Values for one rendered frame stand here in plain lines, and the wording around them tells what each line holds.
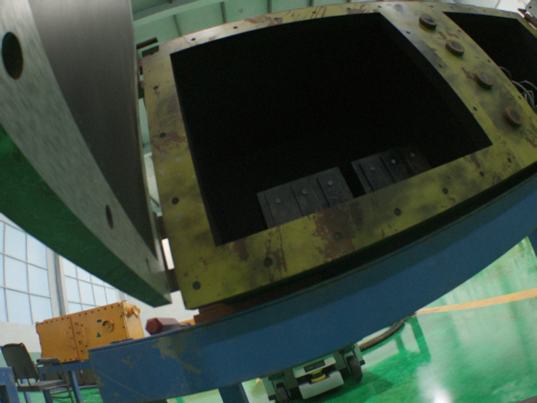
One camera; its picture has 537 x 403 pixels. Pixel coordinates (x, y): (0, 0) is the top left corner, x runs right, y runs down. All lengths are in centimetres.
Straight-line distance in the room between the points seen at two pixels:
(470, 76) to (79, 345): 402
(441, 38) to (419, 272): 60
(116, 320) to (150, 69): 314
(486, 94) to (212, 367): 75
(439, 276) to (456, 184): 15
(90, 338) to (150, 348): 330
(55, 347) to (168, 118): 382
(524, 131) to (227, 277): 69
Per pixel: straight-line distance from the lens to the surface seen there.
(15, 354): 327
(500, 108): 73
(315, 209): 62
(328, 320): 41
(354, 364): 188
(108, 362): 49
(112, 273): 18
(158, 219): 43
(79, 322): 387
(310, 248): 38
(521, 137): 72
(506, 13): 139
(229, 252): 39
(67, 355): 400
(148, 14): 876
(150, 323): 48
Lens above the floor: 61
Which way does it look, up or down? 22 degrees up
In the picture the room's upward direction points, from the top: 21 degrees counter-clockwise
